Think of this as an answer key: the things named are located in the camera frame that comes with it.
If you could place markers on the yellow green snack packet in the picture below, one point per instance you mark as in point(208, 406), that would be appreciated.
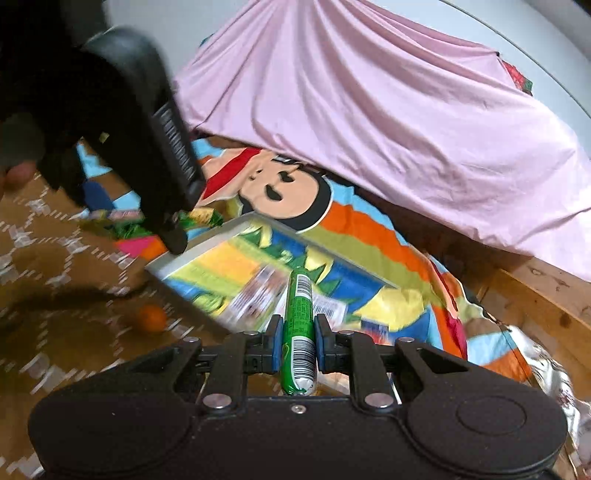
point(205, 217)

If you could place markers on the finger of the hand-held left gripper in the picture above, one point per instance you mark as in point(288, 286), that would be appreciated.
point(173, 235)
point(98, 198)

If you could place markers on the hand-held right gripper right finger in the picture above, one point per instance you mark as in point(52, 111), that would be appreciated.
point(323, 344)

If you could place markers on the brown cartoon printed blanket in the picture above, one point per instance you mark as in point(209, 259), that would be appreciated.
point(369, 240)

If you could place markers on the pink and green candy wrapper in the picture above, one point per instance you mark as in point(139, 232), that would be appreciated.
point(113, 215)

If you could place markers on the grey box with dinosaur drawing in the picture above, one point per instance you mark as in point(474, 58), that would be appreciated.
point(217, 267)

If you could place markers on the person's left hand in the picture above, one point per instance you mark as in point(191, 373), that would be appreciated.
point(18, 175)

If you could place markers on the white label snack packet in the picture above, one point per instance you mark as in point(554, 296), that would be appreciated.
point(334, 307)

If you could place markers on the orange mandarin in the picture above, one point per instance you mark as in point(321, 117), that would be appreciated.
point(150, 319)

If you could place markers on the silver foil cloth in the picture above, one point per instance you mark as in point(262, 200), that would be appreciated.
point(549, 374)

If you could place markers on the pink bed sheet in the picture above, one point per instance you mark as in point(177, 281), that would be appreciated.
point(369, 115)

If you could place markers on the colourful wall cloth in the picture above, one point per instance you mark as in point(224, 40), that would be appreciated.
point(519, 78)

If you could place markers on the wooden bed frame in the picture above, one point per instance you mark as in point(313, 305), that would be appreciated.
point(545, 304)

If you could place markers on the green sausage stick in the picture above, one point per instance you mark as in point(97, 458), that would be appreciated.
point(298, 318)

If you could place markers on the white and green snack packet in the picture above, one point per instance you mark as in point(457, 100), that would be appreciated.
point(258, 295)

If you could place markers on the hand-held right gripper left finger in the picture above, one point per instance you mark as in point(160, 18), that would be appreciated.
point(276, 346)

